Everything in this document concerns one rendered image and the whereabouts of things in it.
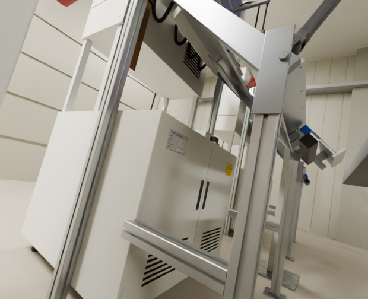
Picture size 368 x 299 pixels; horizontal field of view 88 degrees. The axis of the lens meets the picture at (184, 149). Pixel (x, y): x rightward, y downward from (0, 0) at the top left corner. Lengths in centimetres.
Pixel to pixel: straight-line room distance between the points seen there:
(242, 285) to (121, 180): 39
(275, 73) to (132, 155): 41
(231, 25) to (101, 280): 74
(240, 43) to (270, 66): 14
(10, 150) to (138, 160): 226
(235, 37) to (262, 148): 29
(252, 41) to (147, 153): 37
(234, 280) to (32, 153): 260
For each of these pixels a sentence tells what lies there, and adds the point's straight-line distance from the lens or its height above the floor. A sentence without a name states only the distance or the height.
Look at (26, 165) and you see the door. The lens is 277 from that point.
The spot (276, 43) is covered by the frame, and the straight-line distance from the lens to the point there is 43.
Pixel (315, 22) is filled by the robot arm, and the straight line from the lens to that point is 115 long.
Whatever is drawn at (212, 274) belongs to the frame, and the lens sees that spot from 40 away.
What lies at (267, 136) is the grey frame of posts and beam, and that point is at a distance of 35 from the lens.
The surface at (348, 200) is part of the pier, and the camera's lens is 361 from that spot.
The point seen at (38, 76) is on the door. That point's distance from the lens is 282.
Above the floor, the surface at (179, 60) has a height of 108.
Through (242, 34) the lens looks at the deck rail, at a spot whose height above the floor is 80.
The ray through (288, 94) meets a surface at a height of 69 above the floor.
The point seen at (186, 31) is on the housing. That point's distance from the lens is 114.
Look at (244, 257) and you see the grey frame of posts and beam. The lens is 37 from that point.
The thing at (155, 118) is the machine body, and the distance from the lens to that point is 55.
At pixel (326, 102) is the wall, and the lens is 411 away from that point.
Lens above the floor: 46
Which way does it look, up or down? 7 degrees up
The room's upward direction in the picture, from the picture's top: 12 degrees clockwise
